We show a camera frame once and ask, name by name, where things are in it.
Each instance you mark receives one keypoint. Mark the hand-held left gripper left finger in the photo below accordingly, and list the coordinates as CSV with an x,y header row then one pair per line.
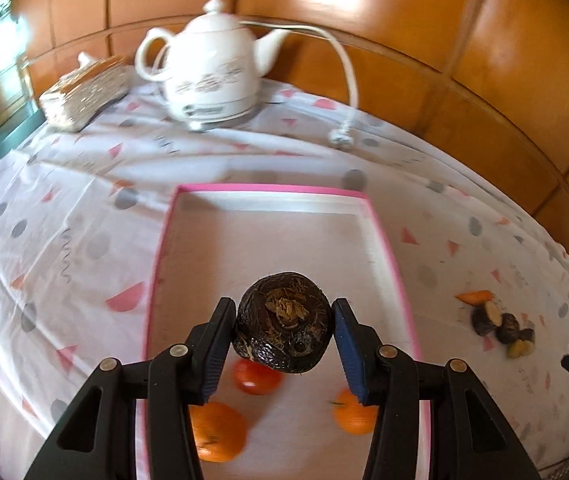
x,y
217,355

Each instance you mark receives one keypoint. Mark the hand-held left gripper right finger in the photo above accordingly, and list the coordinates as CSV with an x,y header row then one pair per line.
x,y
349,355

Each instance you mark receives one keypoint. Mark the red tomato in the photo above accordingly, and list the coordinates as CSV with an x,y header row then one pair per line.
x,y
257,380

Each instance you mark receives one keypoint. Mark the orange with stem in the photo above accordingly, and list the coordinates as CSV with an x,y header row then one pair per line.
x,y
352,417

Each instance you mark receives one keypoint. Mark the small yellow potato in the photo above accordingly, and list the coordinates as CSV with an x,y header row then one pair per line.
x,y
516,350

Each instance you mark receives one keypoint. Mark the dark brown taro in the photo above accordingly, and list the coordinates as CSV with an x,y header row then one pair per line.
x,y
508,327
284,320

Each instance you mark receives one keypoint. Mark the stemless orange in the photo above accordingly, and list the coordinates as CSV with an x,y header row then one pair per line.
x,y
219,432

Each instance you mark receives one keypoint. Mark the pink shallow tray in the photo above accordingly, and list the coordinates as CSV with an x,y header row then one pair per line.
x,y
264,250

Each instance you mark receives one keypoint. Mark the orange carrot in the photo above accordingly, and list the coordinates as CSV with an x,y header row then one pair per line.
x,y
474,297

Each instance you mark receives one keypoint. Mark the white patterned tablecloth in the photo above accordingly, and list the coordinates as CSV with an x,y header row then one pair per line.
x,y
64,240

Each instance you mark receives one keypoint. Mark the white ceramic electric kettle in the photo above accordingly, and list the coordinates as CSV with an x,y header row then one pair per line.
x,y
214,75

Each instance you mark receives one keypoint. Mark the silver embossed tissue box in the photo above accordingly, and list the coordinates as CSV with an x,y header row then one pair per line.
x,y
84,95

